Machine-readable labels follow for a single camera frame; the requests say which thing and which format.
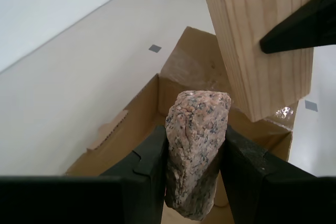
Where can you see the brown cardboard box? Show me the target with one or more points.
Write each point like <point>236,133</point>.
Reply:
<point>139,119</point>

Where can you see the light wooden block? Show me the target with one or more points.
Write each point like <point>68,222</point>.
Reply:
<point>249,24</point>

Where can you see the grey tape square marker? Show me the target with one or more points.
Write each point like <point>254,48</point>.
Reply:
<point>155,48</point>
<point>311,105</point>

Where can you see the pinkish speckled granite rock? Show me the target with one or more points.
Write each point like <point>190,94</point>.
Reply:
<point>195,142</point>

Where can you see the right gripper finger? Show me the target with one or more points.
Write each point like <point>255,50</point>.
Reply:
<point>309,24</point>

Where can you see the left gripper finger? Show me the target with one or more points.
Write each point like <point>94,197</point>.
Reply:
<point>78,200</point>
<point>283,200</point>

